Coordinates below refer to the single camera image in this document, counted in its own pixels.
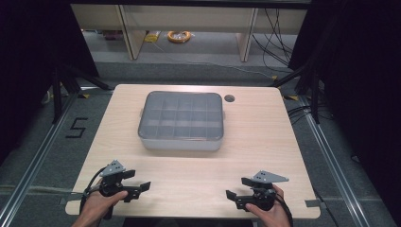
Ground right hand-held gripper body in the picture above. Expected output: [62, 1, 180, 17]
[248, 169, 289, 212]

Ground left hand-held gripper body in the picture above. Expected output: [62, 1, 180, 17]
[98, 159, 131, 221]

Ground grey compartment storage box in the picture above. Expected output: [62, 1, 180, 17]
[137, 90, 226, 152]

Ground person's right hand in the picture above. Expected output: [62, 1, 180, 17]
[244, 183, 293, 227]

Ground person's left hand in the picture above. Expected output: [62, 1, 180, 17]
[78, 189, 130, 227]

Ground black metal stand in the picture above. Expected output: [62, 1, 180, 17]
[270, 61, 323, 125]
[51, 61, 113, 125]

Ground yellow packet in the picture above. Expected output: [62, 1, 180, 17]
[144, 30, 162, 44]

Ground black curtain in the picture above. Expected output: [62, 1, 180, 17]
[0, 0, 100, 166]
[288, 0, 401, 218]

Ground white open shelf unit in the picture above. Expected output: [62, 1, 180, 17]
[70, 3, 308, 62]

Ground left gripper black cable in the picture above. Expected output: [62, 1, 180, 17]
[78, 166, 108, 216]

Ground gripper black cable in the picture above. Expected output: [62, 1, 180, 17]
[275, 192, 295, 227]
[78, 166, 108, 216]

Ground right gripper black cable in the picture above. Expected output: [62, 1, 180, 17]
[275, 192, 295, 227]

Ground aluminium floor rail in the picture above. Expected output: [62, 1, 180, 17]
[297, 96, 374, 227]
[0, 91, 80, 227]

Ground black floor cables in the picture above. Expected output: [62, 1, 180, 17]
[286, 101, 334, 125]

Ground black hanging cables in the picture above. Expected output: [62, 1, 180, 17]
[251, 7, 297, 69]

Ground orange cable coil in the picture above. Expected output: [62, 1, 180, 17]
[166, 29, 193, 44]

